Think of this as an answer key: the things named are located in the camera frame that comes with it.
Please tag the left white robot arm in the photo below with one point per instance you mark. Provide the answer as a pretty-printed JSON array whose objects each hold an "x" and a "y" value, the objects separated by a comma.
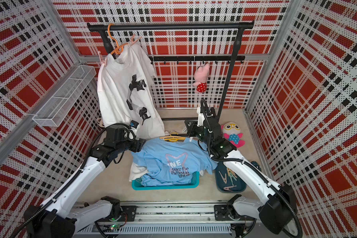
[{"x": 55, "y": 217}]

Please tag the orange plastic hanger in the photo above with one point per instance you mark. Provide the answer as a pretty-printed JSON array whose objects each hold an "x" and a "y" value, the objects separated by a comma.
[{"x": 119, "y": 47}]

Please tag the black wall hook rail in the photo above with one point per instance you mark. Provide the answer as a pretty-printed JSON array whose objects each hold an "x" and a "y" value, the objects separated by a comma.
[{"x": 165, "y": 59}]

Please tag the aluminium front rail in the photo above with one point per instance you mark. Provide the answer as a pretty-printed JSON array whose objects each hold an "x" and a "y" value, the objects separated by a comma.
[{"x": 175, "y": 218}]

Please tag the black-haired boy doll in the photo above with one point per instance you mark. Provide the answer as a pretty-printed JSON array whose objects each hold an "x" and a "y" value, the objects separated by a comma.
[{"x": 100, "y": 122}]

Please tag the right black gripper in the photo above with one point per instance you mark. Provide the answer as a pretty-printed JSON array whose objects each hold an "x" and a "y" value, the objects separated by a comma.
[{"x": 191, "y": 131}]

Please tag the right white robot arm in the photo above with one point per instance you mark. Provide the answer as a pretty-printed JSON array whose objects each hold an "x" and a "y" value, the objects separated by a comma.
[{"x": 276, "y": 205}]

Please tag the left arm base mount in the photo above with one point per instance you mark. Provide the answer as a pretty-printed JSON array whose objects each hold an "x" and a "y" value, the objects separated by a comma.
[{"x": 127, "y": 214}]

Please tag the white owl plush toy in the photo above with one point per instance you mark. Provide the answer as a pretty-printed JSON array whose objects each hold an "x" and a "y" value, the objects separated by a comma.
[{"x": 232, "y": 132}]

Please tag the pink clothespin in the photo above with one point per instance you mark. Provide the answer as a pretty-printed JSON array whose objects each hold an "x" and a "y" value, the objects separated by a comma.
[
  {"x": 134, "y": 40},
  {"x": 103, "y": 60}
]

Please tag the pink pig plush toy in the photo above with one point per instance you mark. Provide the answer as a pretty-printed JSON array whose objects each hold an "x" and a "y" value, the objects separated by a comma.
[{"x": 200, "y": 77}]

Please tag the dark teal clothespin bin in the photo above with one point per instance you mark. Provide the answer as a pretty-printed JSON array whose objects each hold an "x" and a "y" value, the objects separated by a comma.
[{"x": 227, "y": 181}]

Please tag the light blue cloth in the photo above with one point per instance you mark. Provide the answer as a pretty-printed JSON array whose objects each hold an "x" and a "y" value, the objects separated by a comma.
[{"x": 163, "y": 163}]

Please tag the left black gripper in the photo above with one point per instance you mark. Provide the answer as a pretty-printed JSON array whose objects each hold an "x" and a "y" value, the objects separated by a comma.
[{"x": 138, "y": 145}]

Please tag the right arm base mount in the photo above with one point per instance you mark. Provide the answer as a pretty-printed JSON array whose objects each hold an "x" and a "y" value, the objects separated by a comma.
[{"x": 226, "y": 212}]

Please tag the teal tray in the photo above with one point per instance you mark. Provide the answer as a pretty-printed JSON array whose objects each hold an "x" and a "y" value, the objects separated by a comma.
[{"x": 136, "y": 184}]

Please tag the black clothes rack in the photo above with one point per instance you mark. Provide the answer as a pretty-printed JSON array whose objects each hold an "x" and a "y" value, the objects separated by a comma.
[{"x": 240, "y": 27}]

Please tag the white printed t-shirt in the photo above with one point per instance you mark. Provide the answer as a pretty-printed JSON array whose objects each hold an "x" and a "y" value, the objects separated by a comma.
[{"x": 123, "y": 89}]

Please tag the white wire mesh basket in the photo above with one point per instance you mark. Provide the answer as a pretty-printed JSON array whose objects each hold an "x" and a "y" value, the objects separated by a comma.
[{"x": 60, "y": 103}]

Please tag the wooden hanger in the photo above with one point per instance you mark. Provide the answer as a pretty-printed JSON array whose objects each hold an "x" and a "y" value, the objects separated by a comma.
[{"x": 173, "y": 136}]

